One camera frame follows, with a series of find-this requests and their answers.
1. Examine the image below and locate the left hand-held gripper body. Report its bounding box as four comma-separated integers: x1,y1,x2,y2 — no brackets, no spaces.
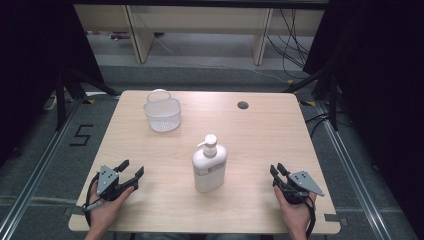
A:
95,164,140,202

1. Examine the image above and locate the person's left hand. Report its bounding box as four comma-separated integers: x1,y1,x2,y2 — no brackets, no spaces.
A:
86,184,136,230

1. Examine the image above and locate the light wooden desk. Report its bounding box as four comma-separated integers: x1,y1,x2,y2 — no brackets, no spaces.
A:
73,3,326,67

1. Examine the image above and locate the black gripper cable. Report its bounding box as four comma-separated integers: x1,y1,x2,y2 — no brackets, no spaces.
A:
303,199,317,239
81,172,102,228

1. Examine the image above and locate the person's right hand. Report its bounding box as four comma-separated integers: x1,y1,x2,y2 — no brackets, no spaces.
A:
273,185,318,233

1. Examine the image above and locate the bundle of black cables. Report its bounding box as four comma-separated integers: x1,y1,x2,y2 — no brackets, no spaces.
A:
265,8,314,80

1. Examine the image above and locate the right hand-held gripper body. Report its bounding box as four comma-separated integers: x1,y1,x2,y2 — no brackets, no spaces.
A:
272,170,325,205

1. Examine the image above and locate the black curtain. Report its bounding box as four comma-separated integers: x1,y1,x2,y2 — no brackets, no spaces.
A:
0,0,105,168
302,0,424,234

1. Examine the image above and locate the black metal stand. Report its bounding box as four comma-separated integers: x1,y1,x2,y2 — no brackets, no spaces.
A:
282,64,340,132
54,65,120,132

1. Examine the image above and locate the white plastic basket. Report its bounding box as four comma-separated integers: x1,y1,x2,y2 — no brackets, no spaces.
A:
142,88,182,133

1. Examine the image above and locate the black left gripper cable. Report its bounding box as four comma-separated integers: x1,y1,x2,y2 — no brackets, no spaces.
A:
81,172,102,228

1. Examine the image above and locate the aluminium floor rail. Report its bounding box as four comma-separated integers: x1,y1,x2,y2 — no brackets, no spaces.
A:
0,99,84,240
313,99,394,240

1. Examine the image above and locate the white pump bottle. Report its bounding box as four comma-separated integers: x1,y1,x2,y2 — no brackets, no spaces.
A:
191,133,229,194

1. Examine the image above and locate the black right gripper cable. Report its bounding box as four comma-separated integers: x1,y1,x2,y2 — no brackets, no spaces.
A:
303,199,317,239

